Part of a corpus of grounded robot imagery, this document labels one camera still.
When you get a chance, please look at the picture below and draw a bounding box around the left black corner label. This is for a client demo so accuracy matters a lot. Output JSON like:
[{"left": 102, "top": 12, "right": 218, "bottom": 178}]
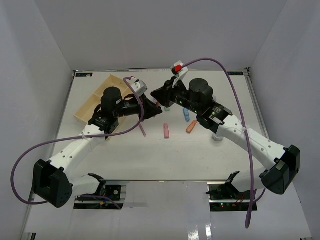
[{"left": 75, "top": 72, "right": 93, "bottom": 78}]

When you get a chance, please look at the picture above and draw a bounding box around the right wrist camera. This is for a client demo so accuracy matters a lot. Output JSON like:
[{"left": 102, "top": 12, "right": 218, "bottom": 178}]
[{"left": 170, "top": 61, "right": 189, "bottom": 88}]

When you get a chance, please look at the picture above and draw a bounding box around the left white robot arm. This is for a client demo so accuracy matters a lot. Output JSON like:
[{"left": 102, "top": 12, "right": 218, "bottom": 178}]
[{"left": 32, "top": 86, "right": 163, "bottom": 208}]

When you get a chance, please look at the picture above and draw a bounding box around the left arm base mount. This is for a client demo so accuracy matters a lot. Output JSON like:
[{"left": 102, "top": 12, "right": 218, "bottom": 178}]
[{"left": 73, "top": 173, "right": 124, "bottom": 210}]

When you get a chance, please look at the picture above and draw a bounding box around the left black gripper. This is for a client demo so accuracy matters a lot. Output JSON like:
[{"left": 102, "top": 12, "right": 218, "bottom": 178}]
[{"left": 113, "top": 92, "right": 163, "bottom": 121}]

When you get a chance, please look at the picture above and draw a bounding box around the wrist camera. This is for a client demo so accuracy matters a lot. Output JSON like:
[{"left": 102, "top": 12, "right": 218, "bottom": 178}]
[
  {"left": 170, "top": 61, "right": 189, "bottom": 88},
  {"left": 129, "top": 76, "right": 148, "bottom": 97}
]

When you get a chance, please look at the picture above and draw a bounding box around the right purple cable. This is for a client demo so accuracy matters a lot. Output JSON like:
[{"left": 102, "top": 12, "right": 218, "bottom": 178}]
[{"left": 182, "top": 57, "right": 266, "bottom": 230}]

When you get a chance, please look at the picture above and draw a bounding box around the black corner label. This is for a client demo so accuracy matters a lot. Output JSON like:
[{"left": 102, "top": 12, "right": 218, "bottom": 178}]
[
  {"left": 75, "top": 72, "right": 93, "bottom": 78},
  {"left": 227, "top": 71, "right": 244, "bottom": 76}
]

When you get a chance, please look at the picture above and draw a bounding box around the right paperclip jar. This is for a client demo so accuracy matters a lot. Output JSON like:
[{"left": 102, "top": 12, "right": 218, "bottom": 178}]
[{"left": 212, "top": 133, "right": 224, "bottom": 142}]

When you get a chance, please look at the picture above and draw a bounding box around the beige compartment box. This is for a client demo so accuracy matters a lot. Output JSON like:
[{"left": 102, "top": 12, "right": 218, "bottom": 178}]
[{"left": 74, "top": 74, "right": 132, "bottom": 125}]

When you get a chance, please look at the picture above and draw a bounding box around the right black corner label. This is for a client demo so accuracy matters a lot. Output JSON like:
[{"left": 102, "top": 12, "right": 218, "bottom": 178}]
[{"left": 227, "top": 71, "right": 244, "bottom": 76}]

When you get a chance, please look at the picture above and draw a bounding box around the pink correction tape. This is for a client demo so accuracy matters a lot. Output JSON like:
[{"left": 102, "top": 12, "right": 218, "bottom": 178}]
[{"left": 163, "top": 123, "right": 170, "bottom": 139}]

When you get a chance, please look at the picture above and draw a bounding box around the purple cable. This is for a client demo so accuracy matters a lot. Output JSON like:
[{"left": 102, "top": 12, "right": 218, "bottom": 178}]
[
  {"left": 182, "top": 57, "right": 266, "bottom": 230},
  {"left": 10, "top": 76, "right": 146, "bottom": 205}
]

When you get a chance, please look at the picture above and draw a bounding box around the pink highlighter pen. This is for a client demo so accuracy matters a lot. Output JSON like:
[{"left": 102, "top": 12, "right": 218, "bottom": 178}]
[{"left": 139, "top": 123, "right": 147, "bottom": 137}]

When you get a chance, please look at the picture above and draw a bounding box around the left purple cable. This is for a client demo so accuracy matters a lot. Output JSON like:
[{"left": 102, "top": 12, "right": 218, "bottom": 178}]
[{"left": 10, "top": 76, "right": 146, "bottom": 205}]

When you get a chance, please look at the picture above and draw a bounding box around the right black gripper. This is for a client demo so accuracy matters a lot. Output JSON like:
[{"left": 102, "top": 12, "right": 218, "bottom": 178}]
[{"left": 151, "top": 77, "right": 200, "bottom": 116}]

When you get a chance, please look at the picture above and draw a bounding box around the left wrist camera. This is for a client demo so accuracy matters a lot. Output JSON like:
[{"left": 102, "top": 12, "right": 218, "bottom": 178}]
[{"left": 129, "top": 76, "right": 148, "bottom": 97}]

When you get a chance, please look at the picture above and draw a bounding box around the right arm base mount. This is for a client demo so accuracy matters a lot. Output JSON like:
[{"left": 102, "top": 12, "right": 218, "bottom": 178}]
[{"left": 205, "top": 171, "right": 251, "bottom": 213}]

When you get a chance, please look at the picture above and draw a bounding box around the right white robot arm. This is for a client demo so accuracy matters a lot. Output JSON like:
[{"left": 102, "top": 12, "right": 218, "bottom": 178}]
[{"left": 151, "top": 78, "right": 301, "bottom": 200}]

